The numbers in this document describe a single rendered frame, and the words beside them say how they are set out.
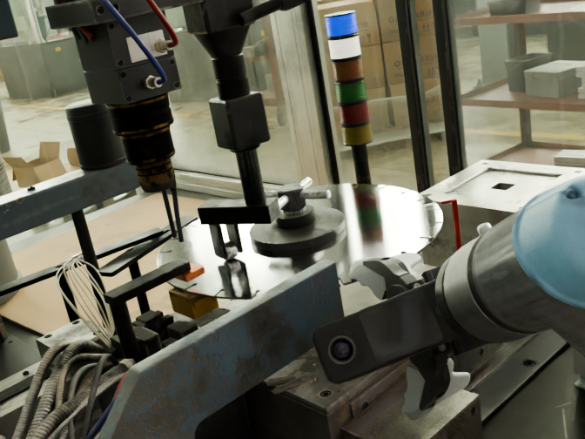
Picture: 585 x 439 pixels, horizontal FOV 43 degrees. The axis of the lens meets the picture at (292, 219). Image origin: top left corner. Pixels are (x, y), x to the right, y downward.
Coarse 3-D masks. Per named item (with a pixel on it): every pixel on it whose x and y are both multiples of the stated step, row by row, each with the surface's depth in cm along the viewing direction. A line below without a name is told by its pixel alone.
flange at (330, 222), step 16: (320, 208) 88; (256, 224) 87; (272, 224) 86; (288, 224) 83; (304, 224) 83; (320, 224) 83; (336, 224) 83; (256, 240) 82; (272, 240) 81; (288, 240) 80; (304, 240) 80; (320, 240) 80
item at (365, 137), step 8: (344, 128) 109; (352, 128) 108; (360, 128) 108; (368, 128) 109; (344, 136) 110; (352, 136) 109; (360, 136) 109; (368, 136) 109; (344, 144) 111; (352, 144) 109; (360, 144) 109
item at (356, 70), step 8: (360, 56) 107; (336, 64) 106; (344, 64) 105; (352, 64) 105; (360, 64) 106; (336, 72) 107; (344, 72) 106; (352, 72) 106; (360, 72) 106; (336, 80) 107; (344, 80) 106; (352, 80) 106
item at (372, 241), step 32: (352, 192) 95; (384, 192) 93; (416, 192) 91; (192, 224) 94; (352, 224) 84; (384, 224) 83; (416, 224) 81; (160, 256) 85; (192, 256) 84; (256, 256) 80; (288, 256) 79; (320, 256) 77; (352, 256) 76; (384, 256) 74; (192, 288) 75; (224, 288) 74; (256, 288) 72
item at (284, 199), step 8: (288, 184) 85; (296, 184) 84; (304, 184) 86; (272, 192) 84; (280, 192) 83; (288, 192) 82; (296, 192) 82; (304, 192) 83; (312, 192) 82; (320, 192) 82; (328, 192) 81; (280, 200) 81; (288, 200) 82; (296, 200) 83; (304, 200) 84; (280, 208) 81; (288, 208) 83; (296, 208) 83; (304, 208) 84
